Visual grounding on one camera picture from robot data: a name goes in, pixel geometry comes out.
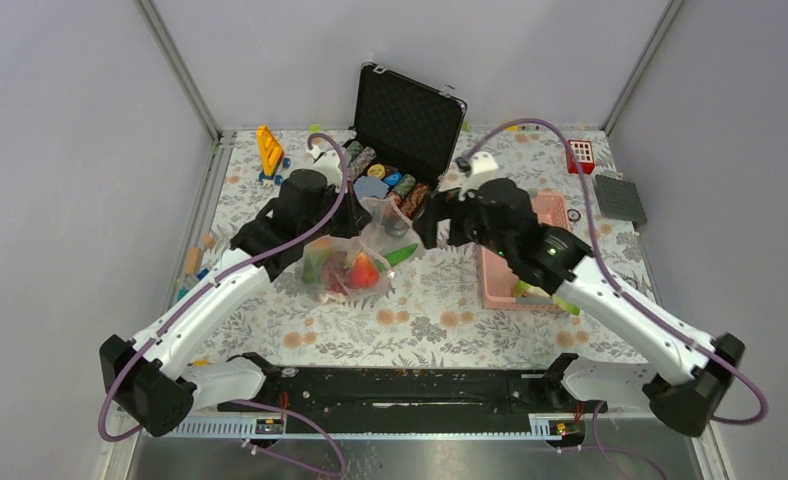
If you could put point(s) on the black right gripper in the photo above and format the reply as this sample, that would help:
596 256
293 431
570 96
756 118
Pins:
441 205

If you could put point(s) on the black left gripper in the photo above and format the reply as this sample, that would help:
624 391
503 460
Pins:
356 215

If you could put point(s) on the green orange toy mango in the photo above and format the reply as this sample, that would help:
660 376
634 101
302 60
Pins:
316 254

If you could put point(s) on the green toy pepper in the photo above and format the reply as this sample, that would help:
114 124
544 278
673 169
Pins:
392 259

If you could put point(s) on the red toy grape bunch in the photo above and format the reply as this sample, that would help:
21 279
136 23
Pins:
333 274

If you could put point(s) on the clear pink zip top bag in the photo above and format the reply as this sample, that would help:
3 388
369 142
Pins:
388 230

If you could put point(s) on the white toy dumpling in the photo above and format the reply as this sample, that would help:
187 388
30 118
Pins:
525 293

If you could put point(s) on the green toy leaf vegetable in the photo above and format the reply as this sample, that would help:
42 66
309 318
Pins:
566 306

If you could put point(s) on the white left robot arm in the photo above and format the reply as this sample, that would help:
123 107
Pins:
151 377

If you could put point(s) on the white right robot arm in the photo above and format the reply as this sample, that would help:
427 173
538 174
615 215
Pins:
685 372

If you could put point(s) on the yellow toy ladder cart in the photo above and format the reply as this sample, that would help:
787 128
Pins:
274 163

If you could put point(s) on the black poker chip case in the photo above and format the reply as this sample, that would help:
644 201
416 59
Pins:
405 136

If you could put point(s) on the pink plastic basket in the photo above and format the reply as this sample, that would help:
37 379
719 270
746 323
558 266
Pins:
497 279

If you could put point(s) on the blue toy block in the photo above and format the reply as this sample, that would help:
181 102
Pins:
186 282

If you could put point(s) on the loose poker chip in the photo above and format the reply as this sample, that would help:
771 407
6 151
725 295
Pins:
573 214

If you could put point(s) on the red toy block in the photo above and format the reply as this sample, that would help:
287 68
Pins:
581 154

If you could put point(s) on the grey building baseplate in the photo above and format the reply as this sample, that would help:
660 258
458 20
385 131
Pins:
619 199

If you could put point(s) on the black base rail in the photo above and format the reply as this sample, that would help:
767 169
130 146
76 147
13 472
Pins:
461 402

